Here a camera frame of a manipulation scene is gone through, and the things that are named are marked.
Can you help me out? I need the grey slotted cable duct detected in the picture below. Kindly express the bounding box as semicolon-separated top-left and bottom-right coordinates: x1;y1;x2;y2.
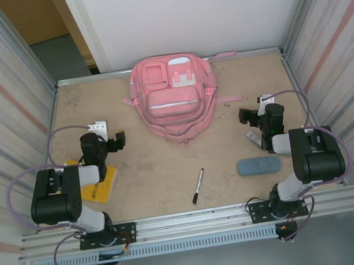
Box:
32;225;278;265

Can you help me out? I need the blue-grey pencil case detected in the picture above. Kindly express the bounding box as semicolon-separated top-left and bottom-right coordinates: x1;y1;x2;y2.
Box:
236;154;282;178

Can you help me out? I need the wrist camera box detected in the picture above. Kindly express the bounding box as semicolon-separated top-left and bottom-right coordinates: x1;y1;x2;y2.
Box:
256;93;277;117
86;119;110;143

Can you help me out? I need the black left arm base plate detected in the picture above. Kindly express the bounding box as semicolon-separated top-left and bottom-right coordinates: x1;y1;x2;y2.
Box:
77;221;139;251

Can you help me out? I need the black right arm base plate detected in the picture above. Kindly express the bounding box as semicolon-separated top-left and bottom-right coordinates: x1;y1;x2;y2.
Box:
246;194;310;225

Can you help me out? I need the wide aluminium mounting rail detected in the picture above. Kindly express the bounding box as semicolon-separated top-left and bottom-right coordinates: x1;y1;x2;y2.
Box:
15;183;354;263

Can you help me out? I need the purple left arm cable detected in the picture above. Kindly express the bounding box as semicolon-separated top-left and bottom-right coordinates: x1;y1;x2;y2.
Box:
0;119;130;265

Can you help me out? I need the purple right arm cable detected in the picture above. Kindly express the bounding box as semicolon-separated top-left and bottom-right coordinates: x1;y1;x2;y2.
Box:
259;82;354;243

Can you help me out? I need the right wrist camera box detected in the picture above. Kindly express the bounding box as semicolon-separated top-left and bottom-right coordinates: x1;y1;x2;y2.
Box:
256;93;277;117

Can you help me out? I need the white door frame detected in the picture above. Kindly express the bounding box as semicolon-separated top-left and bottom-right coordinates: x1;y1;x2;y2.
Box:
61;0;113;78

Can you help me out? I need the pink student backpack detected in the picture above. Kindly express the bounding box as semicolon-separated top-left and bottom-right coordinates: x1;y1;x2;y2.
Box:
116;44;249;153

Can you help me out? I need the small white labelled packet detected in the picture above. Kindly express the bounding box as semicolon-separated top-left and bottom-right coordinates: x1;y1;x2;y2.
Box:
245;129;264;149

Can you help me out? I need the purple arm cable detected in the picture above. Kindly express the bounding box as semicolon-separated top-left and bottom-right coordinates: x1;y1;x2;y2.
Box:
259;82;354;243
0;119;130;265

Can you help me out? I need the black white marker pen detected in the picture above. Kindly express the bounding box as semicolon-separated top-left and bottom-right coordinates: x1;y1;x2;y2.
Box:
187;168;209;205

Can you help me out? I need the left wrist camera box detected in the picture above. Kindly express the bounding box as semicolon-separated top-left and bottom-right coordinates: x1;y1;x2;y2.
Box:
86;119;110;143

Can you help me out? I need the aluminium table edge rail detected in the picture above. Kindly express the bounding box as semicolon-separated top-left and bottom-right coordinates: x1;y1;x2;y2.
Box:
279;45;349;193
56;45;285;88
19;85;79;234

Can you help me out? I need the yellow notebook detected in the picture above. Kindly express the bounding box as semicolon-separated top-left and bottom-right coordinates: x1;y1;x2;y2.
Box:
65;153;122;208

